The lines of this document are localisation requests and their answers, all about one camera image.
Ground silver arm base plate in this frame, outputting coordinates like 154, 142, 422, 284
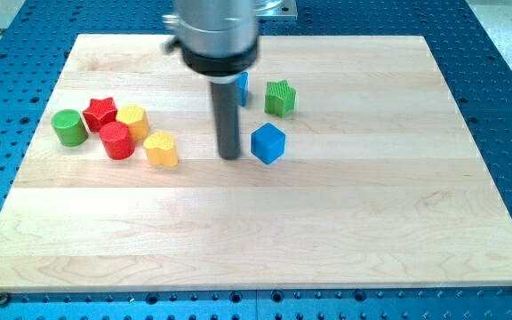
255, 0, 298, 21

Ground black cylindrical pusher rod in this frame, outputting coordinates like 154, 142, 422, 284
210, 82, 241, 160

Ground red cylinder block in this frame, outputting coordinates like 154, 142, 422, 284
99, 121, 135, 160

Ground blue block behind rod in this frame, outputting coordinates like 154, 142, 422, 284
236, 71, 249, 107

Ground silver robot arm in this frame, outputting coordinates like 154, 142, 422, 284
163, 0, 259, 160

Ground green cylinder block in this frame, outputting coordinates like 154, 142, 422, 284
51, 109, 88, 147

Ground green star block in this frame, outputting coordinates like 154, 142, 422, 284
264, 80, 297, 117

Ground red star block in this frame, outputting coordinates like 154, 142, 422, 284
83, 97, 117, 132

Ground blue cube block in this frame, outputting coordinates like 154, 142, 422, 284
251, 123, 286, 164

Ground yellow hexagon block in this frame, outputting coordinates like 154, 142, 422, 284
116, 104, 150, 141

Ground wooden board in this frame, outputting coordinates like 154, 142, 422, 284
0, 34, 512, 292

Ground yellow heart block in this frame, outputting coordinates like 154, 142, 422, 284
143, 131, 179, 166

